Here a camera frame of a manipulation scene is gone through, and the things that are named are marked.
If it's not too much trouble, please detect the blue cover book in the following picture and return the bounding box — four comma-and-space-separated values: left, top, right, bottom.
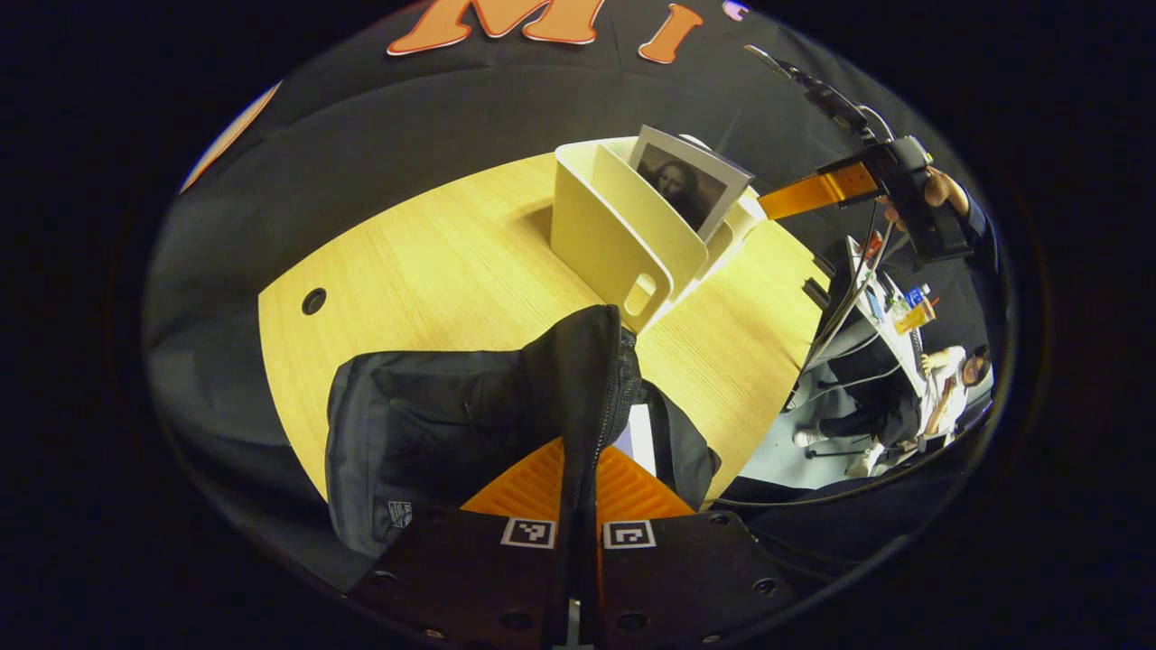
614, 404, 658, 478

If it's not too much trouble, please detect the white bookshelf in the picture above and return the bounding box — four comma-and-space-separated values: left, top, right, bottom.
549, 135, 769, 335

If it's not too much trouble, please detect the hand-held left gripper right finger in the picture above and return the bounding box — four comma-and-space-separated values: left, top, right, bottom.
592, 445, 796, 646

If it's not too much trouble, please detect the white office desk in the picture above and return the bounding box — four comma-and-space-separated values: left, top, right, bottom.
844, 237, 940, 398

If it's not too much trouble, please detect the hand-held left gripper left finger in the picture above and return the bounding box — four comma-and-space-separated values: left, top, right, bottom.
350, 438, 570, 646

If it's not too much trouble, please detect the black schoolbag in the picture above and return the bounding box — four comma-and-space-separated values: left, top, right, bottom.
325, 304, 723, 561

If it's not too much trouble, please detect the black floor cable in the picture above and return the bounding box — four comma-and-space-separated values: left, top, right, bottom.
713, 424, 994, 506

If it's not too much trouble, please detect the grey portrait cover book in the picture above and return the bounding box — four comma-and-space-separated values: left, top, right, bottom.
628, 125, 755, 245

